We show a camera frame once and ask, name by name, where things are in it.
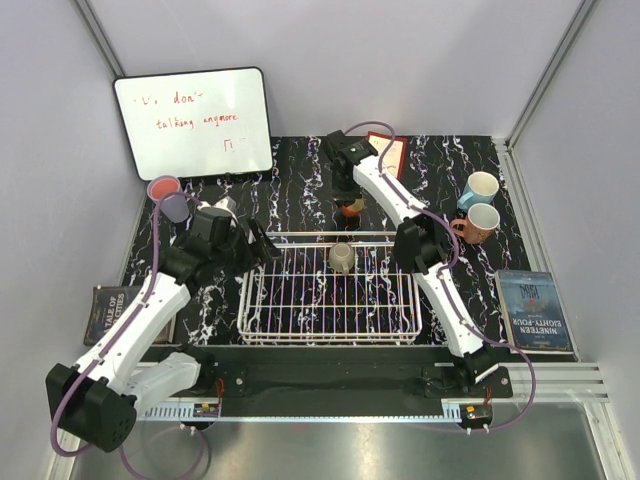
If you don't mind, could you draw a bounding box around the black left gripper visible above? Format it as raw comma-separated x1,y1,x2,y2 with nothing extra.
212,216,280,279

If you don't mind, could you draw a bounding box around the orange small cup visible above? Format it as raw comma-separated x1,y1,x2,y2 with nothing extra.
341,198,365,218

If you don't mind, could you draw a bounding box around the grey ceramic mug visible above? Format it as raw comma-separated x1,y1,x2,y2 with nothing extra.
327,242,355,275

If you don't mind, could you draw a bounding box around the lavender plastic tumbler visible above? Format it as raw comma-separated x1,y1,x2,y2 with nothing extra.
146,175,189,223

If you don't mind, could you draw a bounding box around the light blue ceramic mug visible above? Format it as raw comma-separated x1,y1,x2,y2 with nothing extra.
457,171,500,211

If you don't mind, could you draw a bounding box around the pink floral mug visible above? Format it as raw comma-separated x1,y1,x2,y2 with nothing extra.
450,203,501,245

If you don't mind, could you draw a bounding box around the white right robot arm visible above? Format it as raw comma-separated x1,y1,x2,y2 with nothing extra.
325,130,498,397

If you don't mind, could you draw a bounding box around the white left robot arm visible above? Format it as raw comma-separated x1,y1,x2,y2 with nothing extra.
45,205,282,457

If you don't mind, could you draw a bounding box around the red white small book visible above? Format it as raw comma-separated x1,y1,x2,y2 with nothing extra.
367,131,408,179

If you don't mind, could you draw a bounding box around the dark tale two cities book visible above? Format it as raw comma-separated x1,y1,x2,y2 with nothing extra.
82,284,176,347

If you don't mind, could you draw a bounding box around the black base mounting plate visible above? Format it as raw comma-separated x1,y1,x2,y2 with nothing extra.
196,345,514,421

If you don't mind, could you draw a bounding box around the blue paperback book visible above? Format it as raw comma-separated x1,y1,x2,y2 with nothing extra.
495,270,574,355

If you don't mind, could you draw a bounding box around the white wire dish rack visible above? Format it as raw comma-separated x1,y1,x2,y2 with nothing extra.
237,231,423,345

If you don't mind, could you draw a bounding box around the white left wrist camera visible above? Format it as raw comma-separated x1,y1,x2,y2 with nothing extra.
212,196,237,216

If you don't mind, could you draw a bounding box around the white whiteboard black frame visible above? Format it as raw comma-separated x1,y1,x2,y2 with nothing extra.
113,66,273,181

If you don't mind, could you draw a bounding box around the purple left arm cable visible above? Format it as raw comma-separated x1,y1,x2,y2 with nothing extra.
49,192,206,457

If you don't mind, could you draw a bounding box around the grey slotted cable duct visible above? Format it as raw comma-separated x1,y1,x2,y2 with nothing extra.
138,402,221,423

